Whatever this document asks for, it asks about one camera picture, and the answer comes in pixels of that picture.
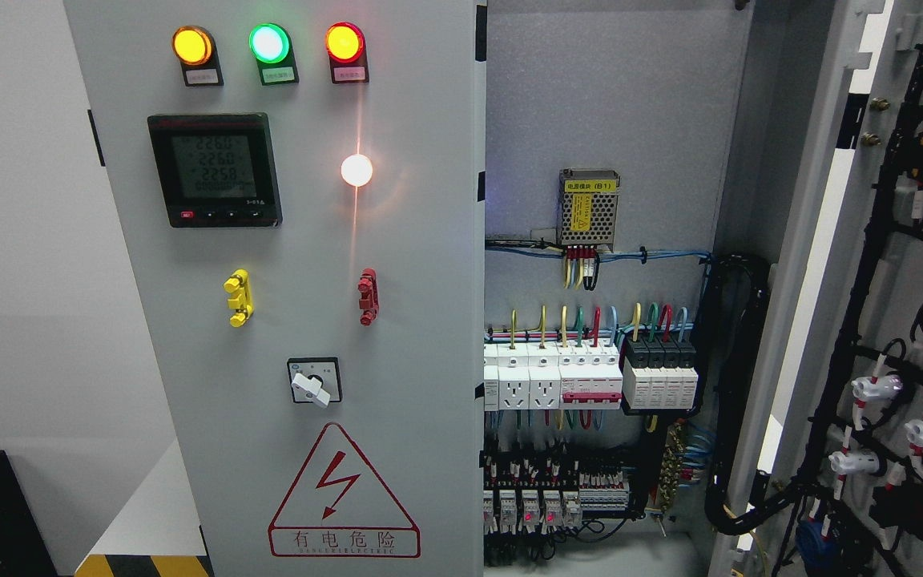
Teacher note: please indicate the grey cabinet door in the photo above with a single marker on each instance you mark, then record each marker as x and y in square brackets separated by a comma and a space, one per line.
[819, 463]
[409, 379]

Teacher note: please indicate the red indicator lamp left door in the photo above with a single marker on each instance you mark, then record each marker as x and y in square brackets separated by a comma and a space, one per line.
[346, 47]

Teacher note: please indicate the green indicator lamp left door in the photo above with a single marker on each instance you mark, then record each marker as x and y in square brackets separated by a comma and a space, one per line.
[272, 48]

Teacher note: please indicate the yellow indicator lamp left door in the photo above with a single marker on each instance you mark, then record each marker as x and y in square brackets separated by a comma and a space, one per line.
[196, 51]

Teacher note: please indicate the white socket breaker row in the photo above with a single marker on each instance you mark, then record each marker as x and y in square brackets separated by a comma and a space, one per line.
[528, 376]

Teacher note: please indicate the metal mesh power supply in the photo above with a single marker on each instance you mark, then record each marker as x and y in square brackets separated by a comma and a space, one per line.
[588, 206]

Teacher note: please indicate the white glowing indicator lamp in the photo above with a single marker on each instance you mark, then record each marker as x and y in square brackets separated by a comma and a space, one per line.
[357, 170]

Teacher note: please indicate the black grey surge protector block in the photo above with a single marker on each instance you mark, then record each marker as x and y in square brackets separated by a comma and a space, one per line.
[657, 380]

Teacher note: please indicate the lower relay terminal row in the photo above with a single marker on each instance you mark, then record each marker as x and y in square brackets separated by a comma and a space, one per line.
[527, 492]

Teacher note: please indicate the red triangle warning sticker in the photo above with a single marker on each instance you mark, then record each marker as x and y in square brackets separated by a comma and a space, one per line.
[338, 505]

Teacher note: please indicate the black digital power meter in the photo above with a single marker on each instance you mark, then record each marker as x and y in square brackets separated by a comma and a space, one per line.
[216, 171]

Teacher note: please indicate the red terminal post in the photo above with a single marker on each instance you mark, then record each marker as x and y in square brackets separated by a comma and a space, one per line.
[369, 301]

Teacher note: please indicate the white rotary selector switch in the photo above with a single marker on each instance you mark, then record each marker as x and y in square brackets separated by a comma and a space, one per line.
[315, 380]

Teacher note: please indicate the yellow terminal post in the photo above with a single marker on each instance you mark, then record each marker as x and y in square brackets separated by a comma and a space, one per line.
[240, 301]

